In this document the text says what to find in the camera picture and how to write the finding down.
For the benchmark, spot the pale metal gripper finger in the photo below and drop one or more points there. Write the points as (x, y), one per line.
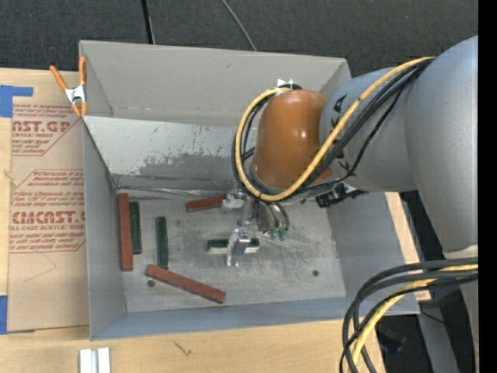
(237, 247)
(234, 200)

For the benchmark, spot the dark green flat block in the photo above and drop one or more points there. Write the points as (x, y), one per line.
(217, 245)
(136, 227)
(162, 243)

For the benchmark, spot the red-brown flat block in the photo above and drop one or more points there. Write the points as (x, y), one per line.
(204, 203)
(186, 284)
(126, 235)

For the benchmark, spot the grey metal bin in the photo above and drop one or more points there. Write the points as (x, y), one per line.
(272, 278)

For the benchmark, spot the brown cardboard board, red print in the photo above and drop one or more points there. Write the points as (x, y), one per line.
(46, 278)

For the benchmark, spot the black cylinder on white bracket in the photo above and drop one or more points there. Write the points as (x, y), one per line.
(330, 197)

